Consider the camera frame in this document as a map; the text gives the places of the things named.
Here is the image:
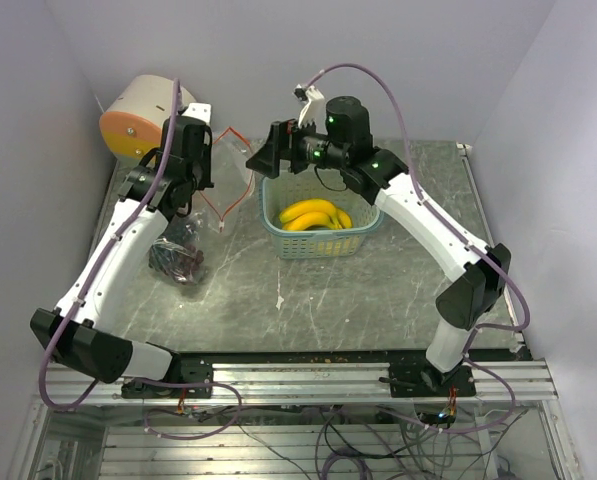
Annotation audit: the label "white cylinder orange lid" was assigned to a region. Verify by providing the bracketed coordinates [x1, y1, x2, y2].
[99, 75, 173, 166]

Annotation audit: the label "aluminium frame rail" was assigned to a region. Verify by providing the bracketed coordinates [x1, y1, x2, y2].
[47, 361, 558, 406]

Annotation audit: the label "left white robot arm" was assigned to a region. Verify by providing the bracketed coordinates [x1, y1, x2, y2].
[30, 115, 213, 397]

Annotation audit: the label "yellow banana bunch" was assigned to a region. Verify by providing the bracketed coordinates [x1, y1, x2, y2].
[278, 198, 353, 232]

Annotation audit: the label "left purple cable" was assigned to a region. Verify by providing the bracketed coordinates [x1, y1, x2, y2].
[38, 77, 183, 412]

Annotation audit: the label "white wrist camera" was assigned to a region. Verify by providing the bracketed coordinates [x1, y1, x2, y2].
[294, 85, 325, 128]
[182, 102, 212, 125]

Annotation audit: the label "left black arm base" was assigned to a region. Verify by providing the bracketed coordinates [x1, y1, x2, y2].
[121, 352, 213, 400]

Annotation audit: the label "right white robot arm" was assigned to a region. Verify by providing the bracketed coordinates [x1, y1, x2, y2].
[246, 96, 511, 396]

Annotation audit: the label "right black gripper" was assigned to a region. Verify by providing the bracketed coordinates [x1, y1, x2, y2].
[246, 114, 348, 180]

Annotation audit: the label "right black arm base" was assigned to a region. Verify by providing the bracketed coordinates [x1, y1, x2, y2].
[378, 357, 476, 398]

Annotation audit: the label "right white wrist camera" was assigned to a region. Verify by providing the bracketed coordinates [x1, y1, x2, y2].
[294, 85, 325, 128]

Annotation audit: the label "clear zip bag orange zipper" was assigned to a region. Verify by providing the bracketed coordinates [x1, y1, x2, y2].
[147, 212, 210, 287]

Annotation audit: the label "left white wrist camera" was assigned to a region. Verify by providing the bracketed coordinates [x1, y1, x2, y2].
[182, 102, 212, 125]

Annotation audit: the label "light blue plastic basket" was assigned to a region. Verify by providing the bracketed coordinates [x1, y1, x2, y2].
[259, 169, 383, 260]

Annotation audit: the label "loose wires below table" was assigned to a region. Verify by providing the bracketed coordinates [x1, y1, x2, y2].
[142, 384, 529, 480]

